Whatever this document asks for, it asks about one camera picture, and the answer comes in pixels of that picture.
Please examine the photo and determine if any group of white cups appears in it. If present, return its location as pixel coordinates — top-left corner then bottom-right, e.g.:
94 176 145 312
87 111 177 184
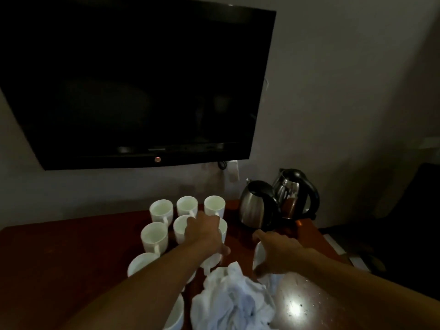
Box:
203 195 228 244

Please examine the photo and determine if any steel kettle with black lid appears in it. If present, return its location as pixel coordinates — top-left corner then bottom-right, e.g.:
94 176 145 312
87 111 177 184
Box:
239 178 280 231

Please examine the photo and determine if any black wall television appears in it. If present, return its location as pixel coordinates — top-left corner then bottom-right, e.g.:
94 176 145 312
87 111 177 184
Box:
0 0 277 171

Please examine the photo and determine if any person's left hand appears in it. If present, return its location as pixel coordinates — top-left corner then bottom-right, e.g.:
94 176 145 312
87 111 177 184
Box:
184 211 231 257

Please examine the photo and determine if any black and steel kettle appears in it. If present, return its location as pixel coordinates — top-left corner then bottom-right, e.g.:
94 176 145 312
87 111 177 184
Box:
272 168 320 220

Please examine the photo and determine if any person's right hand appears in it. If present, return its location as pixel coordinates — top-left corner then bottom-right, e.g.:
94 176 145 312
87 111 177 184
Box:
252 230 312 277

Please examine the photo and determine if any black chair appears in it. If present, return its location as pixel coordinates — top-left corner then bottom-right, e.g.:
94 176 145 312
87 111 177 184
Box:
374 163 440 303

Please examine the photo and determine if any person's left forearm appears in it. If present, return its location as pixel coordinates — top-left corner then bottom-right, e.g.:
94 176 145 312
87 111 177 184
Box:
60 238 220 330

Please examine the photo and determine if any small white card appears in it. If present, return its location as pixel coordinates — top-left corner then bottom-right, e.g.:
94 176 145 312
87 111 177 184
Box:
349 256 370 272

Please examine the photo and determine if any dark red wooden table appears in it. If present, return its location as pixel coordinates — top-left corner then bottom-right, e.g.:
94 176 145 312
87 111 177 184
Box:
0 199 348 330

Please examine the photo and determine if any white paper sheet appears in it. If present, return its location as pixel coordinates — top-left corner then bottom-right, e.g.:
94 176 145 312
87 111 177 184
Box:
323 233 348 257

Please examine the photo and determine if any person's right forearm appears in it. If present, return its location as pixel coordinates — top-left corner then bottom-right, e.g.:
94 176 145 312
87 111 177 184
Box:
299 249 440 330

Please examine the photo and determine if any white cloth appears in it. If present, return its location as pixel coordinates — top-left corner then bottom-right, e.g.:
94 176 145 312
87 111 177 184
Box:
190 261 279 330

